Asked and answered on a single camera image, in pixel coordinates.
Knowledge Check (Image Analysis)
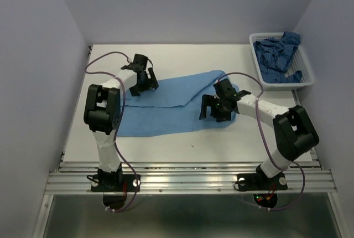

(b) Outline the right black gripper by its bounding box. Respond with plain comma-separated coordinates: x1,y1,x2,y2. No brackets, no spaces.
198,94,230,122

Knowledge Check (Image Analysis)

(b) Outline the light blue long sleeve shirt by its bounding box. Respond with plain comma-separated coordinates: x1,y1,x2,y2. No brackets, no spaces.
118,70,237,137

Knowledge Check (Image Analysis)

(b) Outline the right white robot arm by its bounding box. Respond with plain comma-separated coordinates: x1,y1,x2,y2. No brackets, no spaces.
199,79,319,192

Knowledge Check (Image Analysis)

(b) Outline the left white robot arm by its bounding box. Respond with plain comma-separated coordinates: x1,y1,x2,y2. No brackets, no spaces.
84,54,158,193

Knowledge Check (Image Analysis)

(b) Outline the dark blue patterned shirt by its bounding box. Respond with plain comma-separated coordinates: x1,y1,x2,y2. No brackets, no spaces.
253,32,302,84

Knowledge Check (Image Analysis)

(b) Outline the white plastic basket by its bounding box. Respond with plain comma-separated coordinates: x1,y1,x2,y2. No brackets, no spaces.
249,32,314,91

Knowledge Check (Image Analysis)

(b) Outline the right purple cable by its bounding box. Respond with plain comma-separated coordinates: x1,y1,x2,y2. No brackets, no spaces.
217,72,306,213

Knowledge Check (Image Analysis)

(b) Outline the purple cable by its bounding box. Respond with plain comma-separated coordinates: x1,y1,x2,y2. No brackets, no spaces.
217,72,306,213
84,51,141,214

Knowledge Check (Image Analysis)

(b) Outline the aluminium mounting rail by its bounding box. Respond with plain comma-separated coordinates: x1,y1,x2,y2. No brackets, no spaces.
44,161,337,195

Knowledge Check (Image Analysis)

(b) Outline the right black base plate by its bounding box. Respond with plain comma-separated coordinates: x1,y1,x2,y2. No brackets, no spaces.
233,173,288,192

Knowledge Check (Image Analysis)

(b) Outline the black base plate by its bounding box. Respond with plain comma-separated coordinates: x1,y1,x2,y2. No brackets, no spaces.
233,173,288,192
86,174,140,193

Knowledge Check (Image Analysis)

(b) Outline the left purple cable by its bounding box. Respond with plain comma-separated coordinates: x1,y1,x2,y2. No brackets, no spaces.
84,51,141,214

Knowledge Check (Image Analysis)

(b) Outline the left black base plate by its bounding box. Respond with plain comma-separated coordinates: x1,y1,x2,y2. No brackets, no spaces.
86,174,140,193

